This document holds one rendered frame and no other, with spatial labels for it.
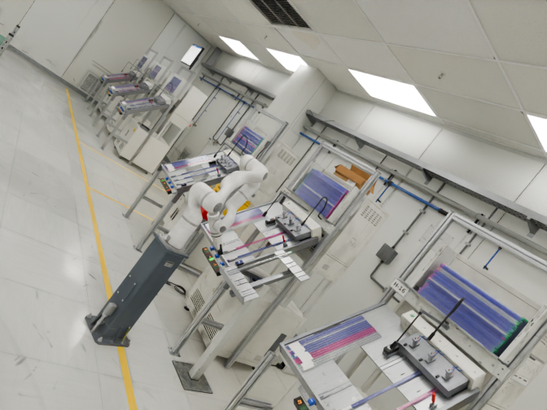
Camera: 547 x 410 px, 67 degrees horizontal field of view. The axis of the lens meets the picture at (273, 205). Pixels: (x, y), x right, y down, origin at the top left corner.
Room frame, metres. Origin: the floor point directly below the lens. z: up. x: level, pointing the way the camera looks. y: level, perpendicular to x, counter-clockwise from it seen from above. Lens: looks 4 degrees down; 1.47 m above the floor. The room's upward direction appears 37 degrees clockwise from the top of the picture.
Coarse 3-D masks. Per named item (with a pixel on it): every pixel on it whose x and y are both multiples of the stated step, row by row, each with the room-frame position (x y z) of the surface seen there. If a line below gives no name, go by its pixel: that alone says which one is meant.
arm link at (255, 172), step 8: (256, 160) 2.67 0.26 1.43; (248, 168) 2.65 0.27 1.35; (256, 168) 2.61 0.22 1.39; (264, 168) 2.62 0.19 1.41; (232, 176) 2.55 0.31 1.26; (240, 176) 2.56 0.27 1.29; (248, 176) 2.58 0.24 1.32; (256, 176) 2.59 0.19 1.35; (264, 176) 2.61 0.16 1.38; (224, 184) 2.50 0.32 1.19; (232, 184) 2.53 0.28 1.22; (240, 184) 2.57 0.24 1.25; (208, 192) 2.43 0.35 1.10; (224, 192) 2.46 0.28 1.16; (208, 200) 2.40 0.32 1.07; (216, 200) 2.40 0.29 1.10; (224, 200) 2.47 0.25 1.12; (208, 208) 2.40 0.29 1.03; (216, 208) 2.41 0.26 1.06
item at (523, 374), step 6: (528, 360) 2.05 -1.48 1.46; (534, 360) 2.09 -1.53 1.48; (540, 360) 2.13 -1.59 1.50; (522, 366) 2.04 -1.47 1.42; (528, 366) 2.08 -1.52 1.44; (534, 366) 2.11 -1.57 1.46; (516, 372) 2.04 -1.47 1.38; (522, 372) 2.07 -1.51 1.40; (528, 372) 2.11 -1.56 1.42; (534, 372) 2.15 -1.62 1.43; (510, 378) 2.04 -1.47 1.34; (516, 378) 2.07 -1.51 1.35; (522, 378) 2.11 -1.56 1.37; (528, 378) 2.15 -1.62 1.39; (522, 384) 2.13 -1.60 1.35
